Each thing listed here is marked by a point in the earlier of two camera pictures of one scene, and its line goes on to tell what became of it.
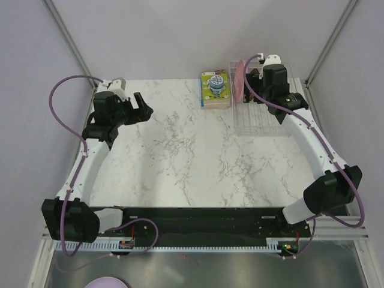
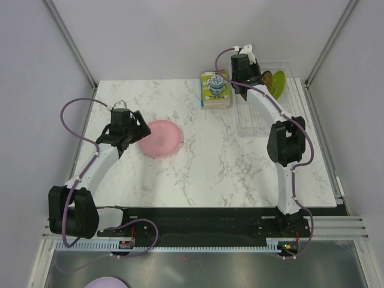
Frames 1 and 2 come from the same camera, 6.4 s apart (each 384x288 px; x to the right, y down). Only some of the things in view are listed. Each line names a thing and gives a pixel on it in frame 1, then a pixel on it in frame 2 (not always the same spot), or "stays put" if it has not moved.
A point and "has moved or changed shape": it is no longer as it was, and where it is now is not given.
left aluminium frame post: [56, 15] stays put
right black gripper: [262, 80] -> [256, 67]
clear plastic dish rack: [253, 119] stays put
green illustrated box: [214, 89] stays put
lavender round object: [106, 282] stays put
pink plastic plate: [239, 88] has moved or changed shape
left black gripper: [143, 114] -> [142, 130]
